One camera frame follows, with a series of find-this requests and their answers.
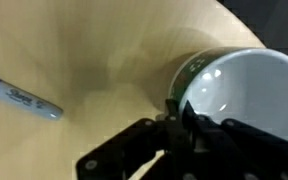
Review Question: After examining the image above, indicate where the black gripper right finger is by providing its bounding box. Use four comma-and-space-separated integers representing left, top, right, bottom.
175, 102, 288, 180

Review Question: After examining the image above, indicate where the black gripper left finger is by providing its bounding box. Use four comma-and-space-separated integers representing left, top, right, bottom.
76, 99, 179, 180

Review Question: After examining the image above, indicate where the white and green mug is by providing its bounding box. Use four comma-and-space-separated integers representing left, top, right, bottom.
169, 47, 288, 141

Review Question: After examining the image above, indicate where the blue capped marker pen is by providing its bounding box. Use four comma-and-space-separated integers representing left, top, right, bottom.
0, 79, 63, 120

